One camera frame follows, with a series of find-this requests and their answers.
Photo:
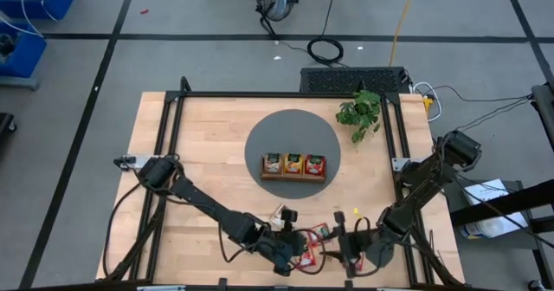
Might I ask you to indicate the beige tea bag packet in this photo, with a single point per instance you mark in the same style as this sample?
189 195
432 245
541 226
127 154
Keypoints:
273 163

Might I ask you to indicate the yellow orange tea bag packet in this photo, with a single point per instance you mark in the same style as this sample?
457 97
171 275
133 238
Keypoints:
294 163

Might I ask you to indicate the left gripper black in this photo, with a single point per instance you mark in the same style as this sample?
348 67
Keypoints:
281 247

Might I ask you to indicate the white paper sheet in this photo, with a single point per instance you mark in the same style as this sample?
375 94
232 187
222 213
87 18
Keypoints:
493 195

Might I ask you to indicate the black beam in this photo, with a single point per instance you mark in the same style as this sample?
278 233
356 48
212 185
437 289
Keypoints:
502 203

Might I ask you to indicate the black floor object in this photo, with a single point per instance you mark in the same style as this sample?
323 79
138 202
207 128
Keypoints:
6 126

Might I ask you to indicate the black vented computer case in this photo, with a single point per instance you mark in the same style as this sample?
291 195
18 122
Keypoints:
350 81

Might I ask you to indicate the round grey mat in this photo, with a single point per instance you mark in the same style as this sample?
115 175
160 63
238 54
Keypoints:
294 126

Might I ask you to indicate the green snack packet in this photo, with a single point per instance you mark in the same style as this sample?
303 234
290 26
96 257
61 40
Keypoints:
277 216

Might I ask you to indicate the yellow power plug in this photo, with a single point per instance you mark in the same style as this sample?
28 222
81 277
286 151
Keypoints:
427 104

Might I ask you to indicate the wooden tea organizer tray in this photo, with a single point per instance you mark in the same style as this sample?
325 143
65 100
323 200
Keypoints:
294 177

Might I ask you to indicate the potted green plant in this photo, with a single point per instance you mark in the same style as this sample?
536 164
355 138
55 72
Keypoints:
361 111

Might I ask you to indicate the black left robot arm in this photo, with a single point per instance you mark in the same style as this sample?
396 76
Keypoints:
203 202

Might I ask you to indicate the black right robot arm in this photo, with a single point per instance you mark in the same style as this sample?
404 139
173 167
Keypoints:
426 180

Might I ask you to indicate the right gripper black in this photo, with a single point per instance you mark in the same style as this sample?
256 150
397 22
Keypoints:
372 250

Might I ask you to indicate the small red floor scrap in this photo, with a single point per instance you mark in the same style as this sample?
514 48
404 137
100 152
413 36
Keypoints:
144 10

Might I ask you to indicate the grey side table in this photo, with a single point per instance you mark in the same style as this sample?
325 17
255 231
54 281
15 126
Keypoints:
452 193

